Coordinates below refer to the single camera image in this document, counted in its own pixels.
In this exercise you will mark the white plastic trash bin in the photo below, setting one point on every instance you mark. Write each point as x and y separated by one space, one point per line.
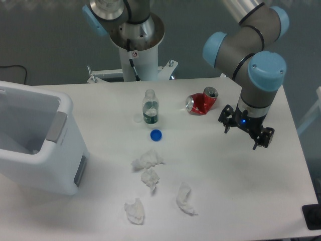
41 144

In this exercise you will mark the blue bottle cap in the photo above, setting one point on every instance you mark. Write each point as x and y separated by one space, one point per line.
156 135

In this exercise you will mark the clear plastic bottle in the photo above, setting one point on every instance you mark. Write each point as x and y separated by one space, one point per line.
150 107

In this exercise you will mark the crumpled paper ball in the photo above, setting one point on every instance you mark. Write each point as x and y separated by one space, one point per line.
150 178
147 160

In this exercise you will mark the lower left paper ball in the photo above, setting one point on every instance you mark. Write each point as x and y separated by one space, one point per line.
135 212

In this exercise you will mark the crushed red soda can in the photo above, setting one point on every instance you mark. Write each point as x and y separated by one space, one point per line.
201 103

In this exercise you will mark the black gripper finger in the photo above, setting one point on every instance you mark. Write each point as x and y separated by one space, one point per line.
264 138
227 118

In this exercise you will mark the lower right paper ball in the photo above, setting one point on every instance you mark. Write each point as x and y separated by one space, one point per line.
182 199

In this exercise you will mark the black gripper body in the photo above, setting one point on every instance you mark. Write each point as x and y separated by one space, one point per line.
250 120

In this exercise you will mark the black device at table edge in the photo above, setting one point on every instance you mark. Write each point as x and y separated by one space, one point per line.
311 215

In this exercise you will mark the white frame at right edge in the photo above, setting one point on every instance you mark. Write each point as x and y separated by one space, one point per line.
310 116

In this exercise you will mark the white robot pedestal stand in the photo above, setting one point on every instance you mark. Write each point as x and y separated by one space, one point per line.
138 52

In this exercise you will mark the upper crumpled paper ball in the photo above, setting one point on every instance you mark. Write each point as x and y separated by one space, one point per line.
147 160

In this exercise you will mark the middle crumpled paper ball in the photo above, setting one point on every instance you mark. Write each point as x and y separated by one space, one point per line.
150 178

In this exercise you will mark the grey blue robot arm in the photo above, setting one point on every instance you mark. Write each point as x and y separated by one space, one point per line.
241 57

